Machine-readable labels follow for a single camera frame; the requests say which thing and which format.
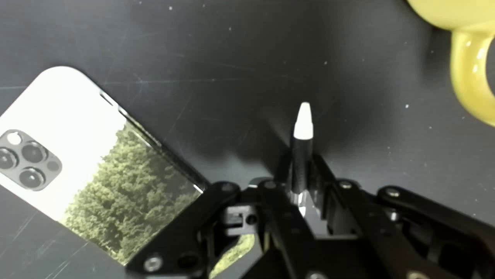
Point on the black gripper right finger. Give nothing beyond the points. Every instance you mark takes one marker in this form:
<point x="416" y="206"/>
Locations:
<point x="371" y="229"/>

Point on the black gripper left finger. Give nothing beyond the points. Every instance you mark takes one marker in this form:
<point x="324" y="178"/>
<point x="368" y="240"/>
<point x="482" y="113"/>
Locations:
<point x="272" y="218"/>

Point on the black pen with white cap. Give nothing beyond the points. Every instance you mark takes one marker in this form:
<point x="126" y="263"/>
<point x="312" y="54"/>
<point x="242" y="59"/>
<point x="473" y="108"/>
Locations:
<point x="303" y="124"/>

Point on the yellow mug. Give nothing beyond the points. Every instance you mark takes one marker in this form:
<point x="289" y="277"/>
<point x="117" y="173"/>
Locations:
<point x="464" y="77"/>

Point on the smartphone with forest print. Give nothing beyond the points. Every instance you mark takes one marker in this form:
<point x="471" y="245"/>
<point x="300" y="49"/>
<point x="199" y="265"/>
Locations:
<point x="77" y="128"/>

